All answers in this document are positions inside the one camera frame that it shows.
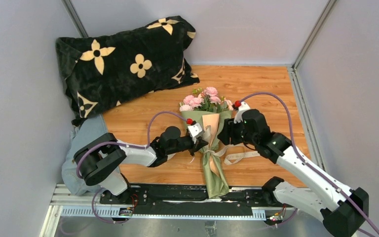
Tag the aluminium frame rail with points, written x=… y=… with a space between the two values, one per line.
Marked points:
x=83 y=216

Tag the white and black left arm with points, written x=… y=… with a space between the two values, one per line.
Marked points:
x=98 y=162

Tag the black floral pillow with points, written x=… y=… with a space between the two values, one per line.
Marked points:
x=103 y=72

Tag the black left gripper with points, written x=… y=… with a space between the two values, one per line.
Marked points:
x=200 y=142

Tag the pink fake flower stem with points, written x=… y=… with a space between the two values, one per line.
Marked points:
x=213 y=102
x=229 y=104
x=190 y=103

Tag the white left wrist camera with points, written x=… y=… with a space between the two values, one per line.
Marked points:
x=195 y=131

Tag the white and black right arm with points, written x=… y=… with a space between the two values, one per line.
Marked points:
x=334 y=204

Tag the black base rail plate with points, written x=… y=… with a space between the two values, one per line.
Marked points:
x=192 y=200

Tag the green and peach wrapping paper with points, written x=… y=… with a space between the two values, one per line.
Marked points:
x=212 y=123

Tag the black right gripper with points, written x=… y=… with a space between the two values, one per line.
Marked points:
x=229 y=130

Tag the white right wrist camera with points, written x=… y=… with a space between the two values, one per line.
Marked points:
x=243 y=107

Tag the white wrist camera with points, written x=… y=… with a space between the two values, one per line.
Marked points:
x=243 y=107
x=195 y=131

